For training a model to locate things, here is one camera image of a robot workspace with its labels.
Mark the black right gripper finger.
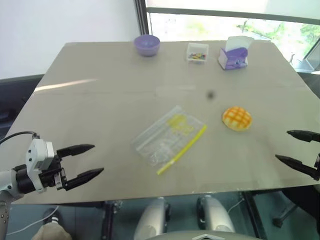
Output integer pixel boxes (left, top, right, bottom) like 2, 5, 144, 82
275, 154, 315, 177
286, 129, 320, 144

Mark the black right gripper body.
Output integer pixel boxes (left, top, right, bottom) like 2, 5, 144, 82
311, 153, 320, 181

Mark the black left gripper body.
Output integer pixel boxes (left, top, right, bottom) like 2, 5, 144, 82
38, 154, 69, 192

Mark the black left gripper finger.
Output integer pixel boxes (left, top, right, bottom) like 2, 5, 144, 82
65, 167, 105, 192
56, 144, 96, 159

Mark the round orange checkered bread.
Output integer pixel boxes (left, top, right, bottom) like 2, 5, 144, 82
222, 106, 253, 133

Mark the clear yellow-zip plastic bag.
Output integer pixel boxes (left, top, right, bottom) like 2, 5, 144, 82
131, 105, 208, 176

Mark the black chair base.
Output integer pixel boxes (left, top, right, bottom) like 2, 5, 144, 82
271, 191, 302, 228

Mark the black metal table leg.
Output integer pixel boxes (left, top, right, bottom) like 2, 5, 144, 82
99, 199, 122, 240
241, 191, 265, 240

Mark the person leg with black shoe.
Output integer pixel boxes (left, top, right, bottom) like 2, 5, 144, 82
31, 206, 72, 240

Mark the clear glass panel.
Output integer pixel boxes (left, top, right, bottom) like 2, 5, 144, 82
302, 41, 320, 74

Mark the silver rounded robot leg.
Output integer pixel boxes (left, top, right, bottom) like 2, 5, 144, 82
133, 196, 171, 240
196, 195, 236, 234

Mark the dark bench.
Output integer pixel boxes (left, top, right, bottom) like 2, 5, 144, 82
0, 73, 46, 139

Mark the purple and white tissue box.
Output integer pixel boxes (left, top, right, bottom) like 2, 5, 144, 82
217, 46, 249, 71

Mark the white tissue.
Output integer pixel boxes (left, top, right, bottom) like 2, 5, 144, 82
226, 35, 254, 52

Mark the grey robot torso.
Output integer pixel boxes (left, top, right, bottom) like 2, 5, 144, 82
149, 230, 253, 240

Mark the purple bowl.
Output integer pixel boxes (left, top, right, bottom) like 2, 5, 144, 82
133, 35, 161, 58

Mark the clear box with coloured pieces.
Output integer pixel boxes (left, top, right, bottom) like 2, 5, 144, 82
185, 42, 210, 65

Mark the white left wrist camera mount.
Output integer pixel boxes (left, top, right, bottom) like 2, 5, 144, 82
25, 138, 55, 194

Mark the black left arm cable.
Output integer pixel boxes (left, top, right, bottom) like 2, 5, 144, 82
0, 131, 41, 146

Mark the white floor cable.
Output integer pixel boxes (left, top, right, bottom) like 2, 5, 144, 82
6, 204, 60, 236
226, 198, 245, 214

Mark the dark window frame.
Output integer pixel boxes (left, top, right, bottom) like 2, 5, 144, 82
133, 0, 320, 43

